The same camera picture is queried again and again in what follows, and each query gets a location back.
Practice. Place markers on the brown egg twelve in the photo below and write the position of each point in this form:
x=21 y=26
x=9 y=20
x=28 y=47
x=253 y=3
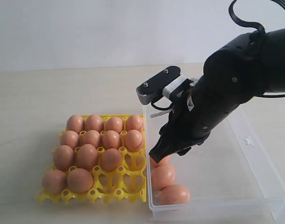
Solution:
x=162 y=162

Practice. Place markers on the brown egg one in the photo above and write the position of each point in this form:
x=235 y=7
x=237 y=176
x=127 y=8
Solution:
x=75 y=123

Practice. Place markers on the brown egg two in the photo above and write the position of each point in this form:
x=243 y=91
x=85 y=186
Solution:
x=94 y=122

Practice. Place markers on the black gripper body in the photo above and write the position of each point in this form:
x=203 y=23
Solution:
x=205 y=105

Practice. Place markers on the brown egg nine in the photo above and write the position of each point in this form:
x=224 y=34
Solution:
x=87 y=157

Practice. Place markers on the small white plastic clip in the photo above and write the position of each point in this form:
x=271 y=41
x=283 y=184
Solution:
x=248 y=141

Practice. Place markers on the yellow plastic egg tray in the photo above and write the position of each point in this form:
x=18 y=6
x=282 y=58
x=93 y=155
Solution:
x=127 y=181

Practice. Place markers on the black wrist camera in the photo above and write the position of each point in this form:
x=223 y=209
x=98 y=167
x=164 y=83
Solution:
x=168 y=83

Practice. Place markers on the brown egg seven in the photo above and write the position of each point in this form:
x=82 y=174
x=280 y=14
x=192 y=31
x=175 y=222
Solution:
x=63 y=157

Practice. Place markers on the brown egg ten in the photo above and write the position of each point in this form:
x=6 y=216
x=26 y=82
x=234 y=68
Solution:
x=111 y=159

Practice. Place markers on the brown egg fourteen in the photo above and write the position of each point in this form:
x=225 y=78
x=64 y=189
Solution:
x=92 y=137

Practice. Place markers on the brown egg six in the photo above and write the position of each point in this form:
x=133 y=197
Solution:
x=79 y=180

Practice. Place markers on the brown egg sixteen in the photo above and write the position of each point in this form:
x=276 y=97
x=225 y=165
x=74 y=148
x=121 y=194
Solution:
x=133 y=140

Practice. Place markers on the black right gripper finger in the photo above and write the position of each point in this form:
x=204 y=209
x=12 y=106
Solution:
x=170 y=143

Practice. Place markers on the brown egg five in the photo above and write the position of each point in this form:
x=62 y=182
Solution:
x=54 y=181

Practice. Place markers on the brown egg eight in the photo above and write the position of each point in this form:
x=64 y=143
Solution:
x=71 y=139

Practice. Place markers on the clear plastic container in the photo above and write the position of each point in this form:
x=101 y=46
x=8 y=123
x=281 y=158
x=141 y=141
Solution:
x=230 y=182

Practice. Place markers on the brown egg three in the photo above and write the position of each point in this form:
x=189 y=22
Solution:
x=115 y=124

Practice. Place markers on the brown egg four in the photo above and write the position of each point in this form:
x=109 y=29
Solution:
x=134 y=122

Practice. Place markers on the brown egg thirteen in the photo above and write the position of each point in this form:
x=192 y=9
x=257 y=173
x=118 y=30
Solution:
x=162 y=177

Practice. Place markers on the brown egg eleven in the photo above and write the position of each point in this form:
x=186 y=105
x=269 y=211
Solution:
x=111 y=139

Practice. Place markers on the brown egg fifteen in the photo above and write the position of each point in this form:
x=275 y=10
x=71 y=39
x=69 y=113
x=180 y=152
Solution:
x=174 y=194

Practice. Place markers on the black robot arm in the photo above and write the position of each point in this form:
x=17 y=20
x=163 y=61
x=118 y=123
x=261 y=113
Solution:
x=251 y=65

